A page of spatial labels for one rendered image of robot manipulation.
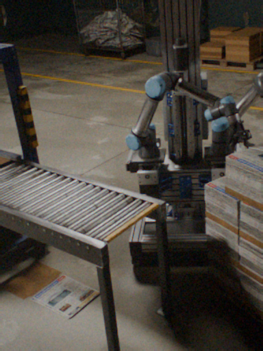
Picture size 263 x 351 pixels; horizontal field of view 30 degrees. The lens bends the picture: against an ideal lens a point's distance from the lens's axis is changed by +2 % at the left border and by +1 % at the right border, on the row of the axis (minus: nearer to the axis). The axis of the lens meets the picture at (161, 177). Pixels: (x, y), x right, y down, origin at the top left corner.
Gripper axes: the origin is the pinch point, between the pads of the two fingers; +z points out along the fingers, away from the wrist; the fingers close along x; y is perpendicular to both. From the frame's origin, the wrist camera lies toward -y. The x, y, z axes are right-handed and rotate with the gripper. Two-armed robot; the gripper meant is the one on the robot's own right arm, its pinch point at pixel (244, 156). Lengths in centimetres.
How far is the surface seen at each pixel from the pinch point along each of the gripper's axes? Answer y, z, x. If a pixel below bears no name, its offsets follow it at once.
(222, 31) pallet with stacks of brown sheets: -462, -214, 438
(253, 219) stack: 10.1, 32.9, -17.9
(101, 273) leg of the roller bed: -19, 30, -98
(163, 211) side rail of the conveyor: -27, 14, -48
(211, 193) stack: -17.7, 14.0, -18.7
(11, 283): -149, 29, -117
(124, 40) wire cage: -626, -285, 335
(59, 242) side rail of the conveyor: -39, 8, -107
